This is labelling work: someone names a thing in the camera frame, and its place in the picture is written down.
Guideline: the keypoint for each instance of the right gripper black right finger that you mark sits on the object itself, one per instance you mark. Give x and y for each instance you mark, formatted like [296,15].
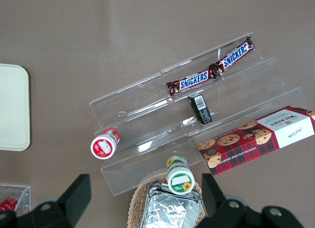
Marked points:
[216,208]

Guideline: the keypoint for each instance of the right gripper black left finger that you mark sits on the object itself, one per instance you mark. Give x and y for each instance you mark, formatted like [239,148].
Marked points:
[73,201]

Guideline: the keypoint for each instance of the light oval wicker basket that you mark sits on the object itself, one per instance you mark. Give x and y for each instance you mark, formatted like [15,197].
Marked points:
[136,201]

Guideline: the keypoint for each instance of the cream plastic tray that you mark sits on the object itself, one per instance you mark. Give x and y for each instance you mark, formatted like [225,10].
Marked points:
[12,107]

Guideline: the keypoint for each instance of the green lid yogurt cup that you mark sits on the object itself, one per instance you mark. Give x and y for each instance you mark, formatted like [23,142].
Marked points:
[180,182]

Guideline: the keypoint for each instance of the clear acrylic bottle rack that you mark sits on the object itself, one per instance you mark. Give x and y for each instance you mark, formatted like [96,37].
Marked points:
[24,201]

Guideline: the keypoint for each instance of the aluminium foil container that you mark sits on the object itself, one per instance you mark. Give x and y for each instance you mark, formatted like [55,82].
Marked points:
[167,210]

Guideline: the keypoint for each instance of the red lid yogurt cup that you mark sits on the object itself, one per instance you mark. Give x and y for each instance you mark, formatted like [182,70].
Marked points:
[103,147]

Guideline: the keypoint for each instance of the red cola bottle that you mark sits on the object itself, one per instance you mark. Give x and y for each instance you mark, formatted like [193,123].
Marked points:
[8,203]

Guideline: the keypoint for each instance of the red tartan cookie box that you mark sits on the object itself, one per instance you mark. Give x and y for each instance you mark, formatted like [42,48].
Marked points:
[258,139]

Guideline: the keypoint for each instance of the small black box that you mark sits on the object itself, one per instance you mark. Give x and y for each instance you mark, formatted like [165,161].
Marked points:
[200,109]

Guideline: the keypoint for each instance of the clear acrylic stepped stand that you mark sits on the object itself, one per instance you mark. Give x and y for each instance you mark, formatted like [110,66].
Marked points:
[246,90]
[147,119]

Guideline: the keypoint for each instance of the Snickers chocolate bar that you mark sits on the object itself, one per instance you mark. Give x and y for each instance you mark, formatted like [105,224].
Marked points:
[193,80]
[233,56]

